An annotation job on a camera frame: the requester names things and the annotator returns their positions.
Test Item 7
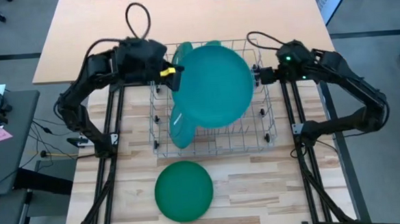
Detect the grey side table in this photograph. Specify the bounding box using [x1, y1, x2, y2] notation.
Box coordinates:
[0, 88, 47, 196]

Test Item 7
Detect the black aluminium table frame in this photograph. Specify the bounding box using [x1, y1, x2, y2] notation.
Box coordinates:
[56, 69, 360, 224]

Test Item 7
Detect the teal plate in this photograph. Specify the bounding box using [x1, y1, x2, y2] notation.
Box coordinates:
[167, 103, 199, 151]
[168, 42, 257, 131]

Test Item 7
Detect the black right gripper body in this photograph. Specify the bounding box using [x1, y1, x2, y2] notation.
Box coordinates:
[259, 65, 287, 86]

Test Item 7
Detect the grey wire dish rack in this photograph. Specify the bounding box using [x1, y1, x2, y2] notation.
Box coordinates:
[144, 36, 279, 160]

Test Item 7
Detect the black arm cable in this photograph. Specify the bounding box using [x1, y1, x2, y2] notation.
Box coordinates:
[246, 29, 285, 53]
[83, 1, 154, 69]

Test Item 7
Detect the light wooden desk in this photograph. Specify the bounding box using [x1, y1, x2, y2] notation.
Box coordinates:
[28, 0, 342, 86]

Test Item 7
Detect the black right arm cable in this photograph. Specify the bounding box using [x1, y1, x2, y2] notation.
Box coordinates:
[246, 29, 285, 53]

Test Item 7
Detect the green plate with long label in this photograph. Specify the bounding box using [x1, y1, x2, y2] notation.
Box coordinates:
[153, 159, 216, 224]

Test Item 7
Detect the black floor cable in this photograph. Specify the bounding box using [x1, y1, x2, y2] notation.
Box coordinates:
[27, 114, 83, 163]

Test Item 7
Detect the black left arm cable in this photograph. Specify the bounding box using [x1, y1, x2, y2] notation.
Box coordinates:
[83, 1, 154, 69]

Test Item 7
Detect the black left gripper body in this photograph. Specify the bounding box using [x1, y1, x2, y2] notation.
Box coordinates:
[113, 36, 171, 86]

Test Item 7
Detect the yellow rod with black tip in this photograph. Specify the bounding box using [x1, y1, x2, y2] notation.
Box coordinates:
[40, 148, 79, 160]

